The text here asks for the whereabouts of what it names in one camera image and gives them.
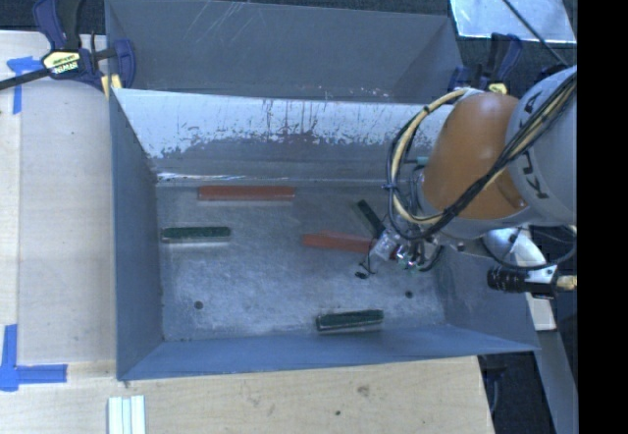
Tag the dark green flat block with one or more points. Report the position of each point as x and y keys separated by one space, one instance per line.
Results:
x=369 y=215
x=196 y=234
x=349 y=320

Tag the red-brown flat block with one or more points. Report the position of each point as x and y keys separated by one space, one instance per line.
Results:
x=245 y=193
x=333 y=241

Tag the grey metal bin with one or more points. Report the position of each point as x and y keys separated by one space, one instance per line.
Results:
x=275 y=270

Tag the pale wood board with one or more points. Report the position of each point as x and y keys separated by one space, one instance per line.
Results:
x=64 y=226

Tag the black cylinder on white bracket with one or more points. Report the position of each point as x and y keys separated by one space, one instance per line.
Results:
x=510 y=279

